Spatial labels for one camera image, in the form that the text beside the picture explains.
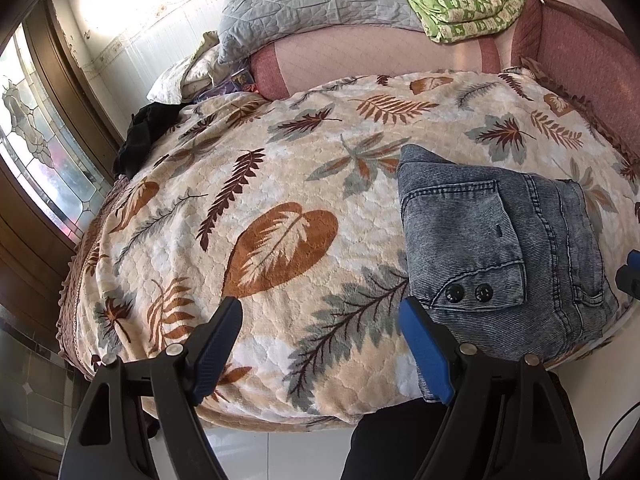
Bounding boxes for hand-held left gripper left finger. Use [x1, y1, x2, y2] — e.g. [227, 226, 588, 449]
[57, 296, 244, 480]

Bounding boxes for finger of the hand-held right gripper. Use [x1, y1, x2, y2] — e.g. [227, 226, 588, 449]
[616, 249, 640, 302]

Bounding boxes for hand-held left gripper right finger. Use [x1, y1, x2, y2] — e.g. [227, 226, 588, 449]
[398, 296, 591, 480]

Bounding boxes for blue denim pants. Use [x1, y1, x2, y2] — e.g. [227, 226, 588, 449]
[397, 144, 621, 401]

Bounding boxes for person's dark trouser leg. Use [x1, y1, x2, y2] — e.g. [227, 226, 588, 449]
[340, 370, 591, 480]

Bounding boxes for leaf print blanket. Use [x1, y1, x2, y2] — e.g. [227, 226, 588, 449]
[57, 71, 640, 431]

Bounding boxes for black clothing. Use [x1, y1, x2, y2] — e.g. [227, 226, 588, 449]
[112, 102, 188, 179]

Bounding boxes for wooden stained glass door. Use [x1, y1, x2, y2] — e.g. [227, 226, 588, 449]
[0, 0, 126, 311]

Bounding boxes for purple packet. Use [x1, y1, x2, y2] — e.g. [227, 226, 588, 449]
[197, 69, 258, 101]

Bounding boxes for cream pillow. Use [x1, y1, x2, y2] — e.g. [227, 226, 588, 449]
[146, 31, 251, 103]

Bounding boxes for pink padded headboard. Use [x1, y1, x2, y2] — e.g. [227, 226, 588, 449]
[249, 0, 640, 161]

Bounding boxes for green patterned quilt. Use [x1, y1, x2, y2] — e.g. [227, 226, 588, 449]
[364, 0, 528, 44]

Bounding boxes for grey quilted pillow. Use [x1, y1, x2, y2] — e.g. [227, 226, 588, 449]
[217, 0, 426, 65]

